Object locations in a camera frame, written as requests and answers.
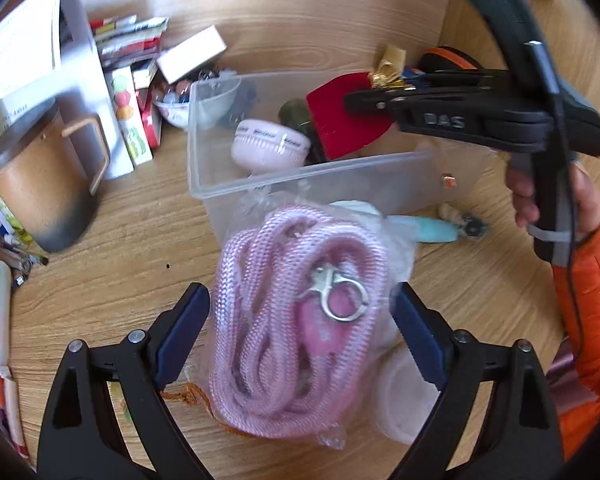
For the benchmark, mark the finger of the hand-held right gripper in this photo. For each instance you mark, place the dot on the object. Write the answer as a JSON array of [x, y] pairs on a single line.
[[460, 79], [380, 102]]

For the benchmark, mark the white plastic bottle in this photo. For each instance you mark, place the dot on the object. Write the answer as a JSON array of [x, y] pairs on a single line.
[[405, 400]]

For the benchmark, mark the pale teal round object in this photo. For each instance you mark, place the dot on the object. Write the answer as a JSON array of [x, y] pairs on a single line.
[[355, 207]]

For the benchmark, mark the person's right hand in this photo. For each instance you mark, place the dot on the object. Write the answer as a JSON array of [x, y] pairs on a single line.
[[522, 205]]

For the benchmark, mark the small bowl of stones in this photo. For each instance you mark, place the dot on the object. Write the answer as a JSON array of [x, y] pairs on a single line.
[[175, 110]]

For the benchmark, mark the wooden desktop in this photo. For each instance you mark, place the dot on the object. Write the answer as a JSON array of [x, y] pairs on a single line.
[[145, 240]]

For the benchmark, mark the small black cream item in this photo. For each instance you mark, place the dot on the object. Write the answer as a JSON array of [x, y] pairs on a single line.
[[475, 227]]

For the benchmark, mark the dark green round jar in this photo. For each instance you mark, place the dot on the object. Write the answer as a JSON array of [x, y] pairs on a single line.
[[295, 115]]

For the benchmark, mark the gold binder clip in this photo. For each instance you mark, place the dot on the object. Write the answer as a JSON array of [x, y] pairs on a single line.
[[382, 79]]

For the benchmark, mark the stack of booklets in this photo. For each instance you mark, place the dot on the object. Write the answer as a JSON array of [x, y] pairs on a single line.
[[130, 40]]

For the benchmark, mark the red velvet pouch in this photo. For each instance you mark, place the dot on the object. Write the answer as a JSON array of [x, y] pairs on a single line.
[[340, 120]]

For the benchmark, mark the person's right forearm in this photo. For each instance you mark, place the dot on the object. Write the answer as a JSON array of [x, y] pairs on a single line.
[[590, 320]]

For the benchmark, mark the blue patchwork pouch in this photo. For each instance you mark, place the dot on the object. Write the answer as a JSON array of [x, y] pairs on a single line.
[[414, 72]]

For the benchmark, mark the brown mug with lid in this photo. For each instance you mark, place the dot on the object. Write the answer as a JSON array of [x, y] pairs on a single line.
[[40, 190]]

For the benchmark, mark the small white box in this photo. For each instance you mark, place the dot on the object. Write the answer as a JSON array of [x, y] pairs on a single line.
[[190, 52]]

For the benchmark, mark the beige seashell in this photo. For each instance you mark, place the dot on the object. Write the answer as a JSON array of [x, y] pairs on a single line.
[[450, 211]]

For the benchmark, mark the dark metal keyring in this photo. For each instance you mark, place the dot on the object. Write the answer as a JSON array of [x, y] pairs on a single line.
[[212, 75]]

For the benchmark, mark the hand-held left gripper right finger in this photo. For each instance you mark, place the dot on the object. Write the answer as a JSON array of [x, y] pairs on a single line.
[[422, 340]]

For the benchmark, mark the red white box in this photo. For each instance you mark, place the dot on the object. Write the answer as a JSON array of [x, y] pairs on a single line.
[[147, 110]]

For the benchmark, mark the clear plastic bin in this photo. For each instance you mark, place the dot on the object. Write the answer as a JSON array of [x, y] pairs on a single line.
[[330, 180]]

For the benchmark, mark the fruit print carton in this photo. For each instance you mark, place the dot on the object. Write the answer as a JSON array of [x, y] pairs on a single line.
[[127, 125]]

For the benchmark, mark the small teal bottle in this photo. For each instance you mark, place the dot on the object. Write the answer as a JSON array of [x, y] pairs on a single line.
[[430, 229]]

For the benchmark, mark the white red tube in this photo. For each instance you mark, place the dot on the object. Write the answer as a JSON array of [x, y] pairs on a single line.
[[10, 410]]

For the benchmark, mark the black orange zip case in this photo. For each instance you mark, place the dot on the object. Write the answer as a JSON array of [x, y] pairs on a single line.
[[450, 57]]

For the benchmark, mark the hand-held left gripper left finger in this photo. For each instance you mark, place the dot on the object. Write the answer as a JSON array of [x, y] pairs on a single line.
[[180, 335]]

